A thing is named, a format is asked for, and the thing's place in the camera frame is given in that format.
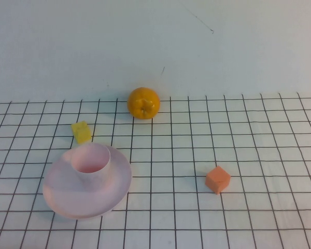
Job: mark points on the pale pink round plate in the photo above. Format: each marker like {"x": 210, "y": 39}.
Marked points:
{"x": 67, "y": 197}

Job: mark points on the orange foam cube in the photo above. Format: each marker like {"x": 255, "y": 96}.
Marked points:
{"x": 217, "y": 180}

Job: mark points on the orange fruit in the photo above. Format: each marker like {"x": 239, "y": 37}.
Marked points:
{"x": 143, "y": 103}

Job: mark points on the yellow foam cube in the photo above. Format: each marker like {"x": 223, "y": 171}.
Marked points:
{"x": 81, "y": 132}

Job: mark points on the pale pink plastic cup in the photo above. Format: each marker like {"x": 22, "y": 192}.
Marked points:
{"x": 93, "y": 168}

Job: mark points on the white black-grid table cloth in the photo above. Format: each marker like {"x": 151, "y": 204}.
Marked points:
{"x": 171, "y": 220}

